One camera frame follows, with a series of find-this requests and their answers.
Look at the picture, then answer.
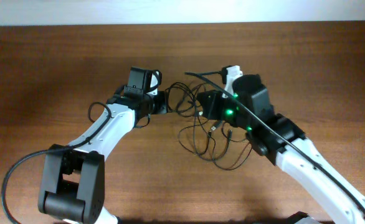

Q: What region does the black cable bundle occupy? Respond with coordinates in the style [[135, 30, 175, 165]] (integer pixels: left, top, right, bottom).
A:
[[165, 81, 254, 171]]

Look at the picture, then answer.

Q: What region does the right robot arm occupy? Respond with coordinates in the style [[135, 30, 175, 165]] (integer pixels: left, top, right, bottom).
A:
[[197, 75, 365, 223]]

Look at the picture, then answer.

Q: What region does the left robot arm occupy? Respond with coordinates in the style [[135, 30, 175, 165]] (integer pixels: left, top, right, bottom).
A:
[[38, 67, 167, 223]]

